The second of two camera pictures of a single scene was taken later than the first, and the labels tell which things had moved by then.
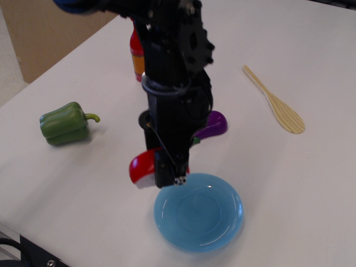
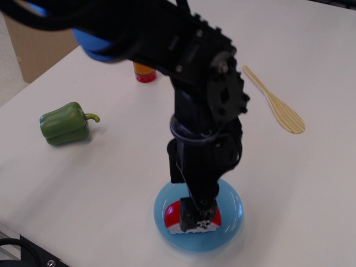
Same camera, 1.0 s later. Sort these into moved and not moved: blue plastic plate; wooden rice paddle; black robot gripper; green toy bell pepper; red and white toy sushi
Moved: black robot gripper; red and white toy sushi
Not moved: blue plastic plate; green toy bell pepper; wooden rice paddle
